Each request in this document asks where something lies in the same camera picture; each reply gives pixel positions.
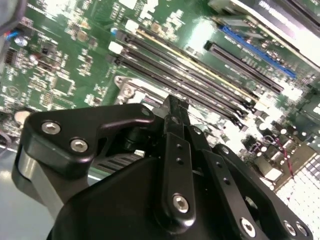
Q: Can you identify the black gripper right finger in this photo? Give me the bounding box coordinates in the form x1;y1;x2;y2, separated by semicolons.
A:
178;99;315;240

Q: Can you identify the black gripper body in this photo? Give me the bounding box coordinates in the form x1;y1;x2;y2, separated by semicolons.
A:
48;156;241;240

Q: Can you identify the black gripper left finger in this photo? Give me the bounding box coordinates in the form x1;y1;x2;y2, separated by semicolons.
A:
11;95;198;227

